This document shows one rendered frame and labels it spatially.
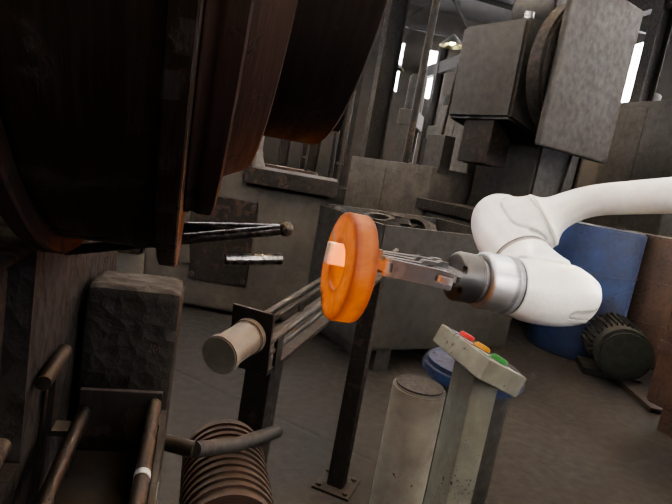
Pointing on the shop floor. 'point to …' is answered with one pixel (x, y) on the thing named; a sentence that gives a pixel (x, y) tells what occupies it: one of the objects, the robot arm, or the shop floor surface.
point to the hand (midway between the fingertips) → (350, 256)
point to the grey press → (535, 98)
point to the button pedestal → (466, 417)
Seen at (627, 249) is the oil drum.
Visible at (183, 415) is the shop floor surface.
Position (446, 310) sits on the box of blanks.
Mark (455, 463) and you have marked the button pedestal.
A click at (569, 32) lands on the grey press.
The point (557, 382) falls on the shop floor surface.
